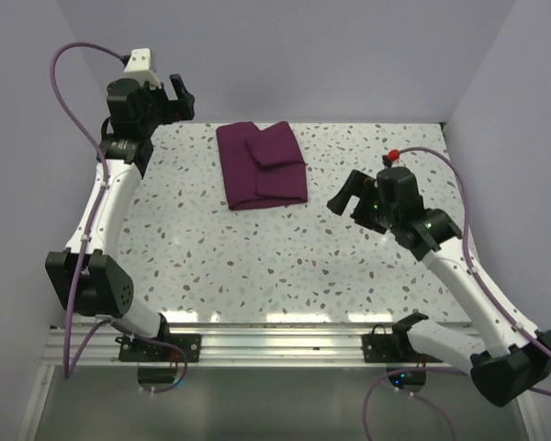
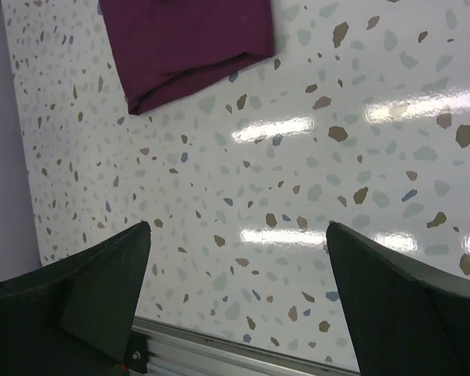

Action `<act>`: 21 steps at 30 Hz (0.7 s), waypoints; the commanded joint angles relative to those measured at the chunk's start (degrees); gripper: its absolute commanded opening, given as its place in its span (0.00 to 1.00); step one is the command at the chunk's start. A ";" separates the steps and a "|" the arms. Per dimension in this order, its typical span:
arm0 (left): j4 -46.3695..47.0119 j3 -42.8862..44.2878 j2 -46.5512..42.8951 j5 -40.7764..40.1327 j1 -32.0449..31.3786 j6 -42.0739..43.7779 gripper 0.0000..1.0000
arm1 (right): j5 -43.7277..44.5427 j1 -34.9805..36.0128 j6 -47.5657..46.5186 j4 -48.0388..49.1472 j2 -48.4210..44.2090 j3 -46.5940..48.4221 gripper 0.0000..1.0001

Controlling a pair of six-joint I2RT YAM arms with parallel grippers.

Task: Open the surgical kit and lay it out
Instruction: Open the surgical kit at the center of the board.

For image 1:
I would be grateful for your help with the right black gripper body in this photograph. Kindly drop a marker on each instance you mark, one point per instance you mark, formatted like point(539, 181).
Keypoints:
point(376, 216)

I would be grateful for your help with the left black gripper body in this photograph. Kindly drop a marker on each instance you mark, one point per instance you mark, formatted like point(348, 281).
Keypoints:
point(160, 109)

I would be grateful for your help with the purple surgical wrap cloth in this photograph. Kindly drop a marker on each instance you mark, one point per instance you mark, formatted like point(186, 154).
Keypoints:
point(261, 169)

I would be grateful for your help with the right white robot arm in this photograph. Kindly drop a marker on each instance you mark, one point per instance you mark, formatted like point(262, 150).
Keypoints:
point(510, 354)

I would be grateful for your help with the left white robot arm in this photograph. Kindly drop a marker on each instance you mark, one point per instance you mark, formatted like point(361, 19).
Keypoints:
point(86, 275)

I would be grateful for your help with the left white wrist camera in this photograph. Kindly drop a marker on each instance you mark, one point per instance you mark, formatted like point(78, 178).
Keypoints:
point(139, 67)

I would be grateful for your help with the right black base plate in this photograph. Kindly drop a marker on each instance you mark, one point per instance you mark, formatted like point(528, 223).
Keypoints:
point(391, 349)

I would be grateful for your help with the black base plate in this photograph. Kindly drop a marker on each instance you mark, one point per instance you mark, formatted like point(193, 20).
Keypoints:
point(171, 347)
point(391, 349)

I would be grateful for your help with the aluminium mounting rail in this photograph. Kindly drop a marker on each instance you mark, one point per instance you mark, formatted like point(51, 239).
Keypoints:
point(275, 345)

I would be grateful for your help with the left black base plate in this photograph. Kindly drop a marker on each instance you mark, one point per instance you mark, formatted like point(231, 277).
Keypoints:
point(171, 347)

